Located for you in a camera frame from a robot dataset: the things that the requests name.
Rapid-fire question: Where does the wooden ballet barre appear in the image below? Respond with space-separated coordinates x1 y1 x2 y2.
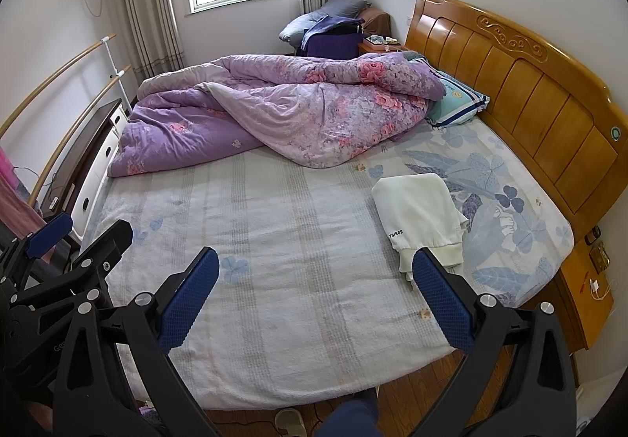
0 33 117 137
28 64 131 208

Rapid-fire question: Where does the pink hanging cloth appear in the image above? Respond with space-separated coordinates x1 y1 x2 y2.
0 151 45 238

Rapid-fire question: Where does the white knit sweater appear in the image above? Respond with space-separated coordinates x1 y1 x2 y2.
371 173 468 283

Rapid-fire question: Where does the upper wooden ballet barre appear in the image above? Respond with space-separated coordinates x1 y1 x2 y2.
0 33 117 137

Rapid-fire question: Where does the grey blue pillow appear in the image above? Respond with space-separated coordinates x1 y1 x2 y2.
279 0 371 49

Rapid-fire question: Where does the wooden headboard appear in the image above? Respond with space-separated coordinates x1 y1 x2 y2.
405 0 627 238

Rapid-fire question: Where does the floral bed sheet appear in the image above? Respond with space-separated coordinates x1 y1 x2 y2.
84 119 574 410

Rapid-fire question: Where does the purple floral quilt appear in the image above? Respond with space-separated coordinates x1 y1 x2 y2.
109 53 446 177

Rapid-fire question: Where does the dark wood white dresser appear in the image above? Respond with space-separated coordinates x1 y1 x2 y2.
42 99 128 245

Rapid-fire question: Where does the wooden far nightstand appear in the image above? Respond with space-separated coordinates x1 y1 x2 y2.
358 37 407 55

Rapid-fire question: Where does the dark purple cloth pile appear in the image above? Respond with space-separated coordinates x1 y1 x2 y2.
299 16 364 60

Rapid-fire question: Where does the wooden nightstand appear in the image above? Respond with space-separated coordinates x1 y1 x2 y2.
358 37 407 55
525 239 614 353

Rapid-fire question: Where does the white slipper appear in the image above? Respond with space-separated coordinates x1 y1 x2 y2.
275 408 308 437

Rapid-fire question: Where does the lower wooden ballet barre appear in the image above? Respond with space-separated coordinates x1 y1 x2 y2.
28 64 131 208

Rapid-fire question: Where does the white barre stand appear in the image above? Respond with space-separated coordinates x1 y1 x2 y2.
101 34 132 115

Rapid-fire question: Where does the teal striped pillow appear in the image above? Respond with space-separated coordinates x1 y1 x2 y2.
426 68 489 129

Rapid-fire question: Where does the person's blue trouser leg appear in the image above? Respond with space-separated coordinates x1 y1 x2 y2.
315 387 383 437

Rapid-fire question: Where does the wooden near nightstand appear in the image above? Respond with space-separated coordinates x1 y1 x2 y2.
525 239 614 353

